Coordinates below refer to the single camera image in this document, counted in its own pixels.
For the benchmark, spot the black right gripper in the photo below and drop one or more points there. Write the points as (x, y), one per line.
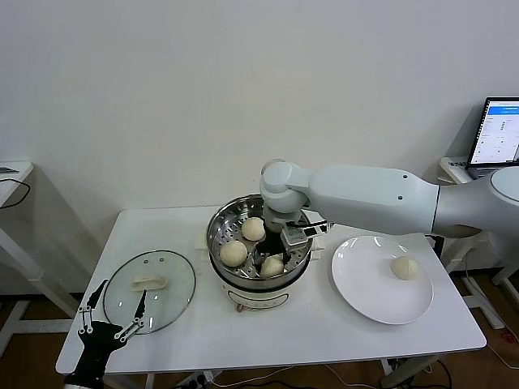
(271, 243)

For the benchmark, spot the stainless steel steamer basket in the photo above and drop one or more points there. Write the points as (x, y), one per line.
(227, 231)

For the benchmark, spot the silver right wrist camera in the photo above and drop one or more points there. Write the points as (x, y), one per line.
(296, 235)

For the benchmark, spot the cream electric cooking pot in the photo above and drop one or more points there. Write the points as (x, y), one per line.
(259, 299)

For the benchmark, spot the white steamed baozi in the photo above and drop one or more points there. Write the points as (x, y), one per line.
(404, 268)
(272, 267)
(253, 228)
(233, 253)

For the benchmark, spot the white empty side table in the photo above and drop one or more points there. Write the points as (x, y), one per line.
(16, 182)

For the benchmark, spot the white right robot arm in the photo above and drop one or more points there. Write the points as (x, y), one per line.
(365, 194)

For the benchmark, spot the white round plate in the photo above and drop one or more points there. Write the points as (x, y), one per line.
(365, 283)

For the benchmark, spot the grey open laptop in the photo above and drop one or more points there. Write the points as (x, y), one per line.
(500, 129)

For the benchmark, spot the white laptop side table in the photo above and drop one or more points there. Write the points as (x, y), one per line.
(507, 275)

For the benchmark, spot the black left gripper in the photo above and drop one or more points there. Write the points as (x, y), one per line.
(97, 344)

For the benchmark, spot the round glass pot lid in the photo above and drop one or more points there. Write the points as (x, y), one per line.
(174, 279)

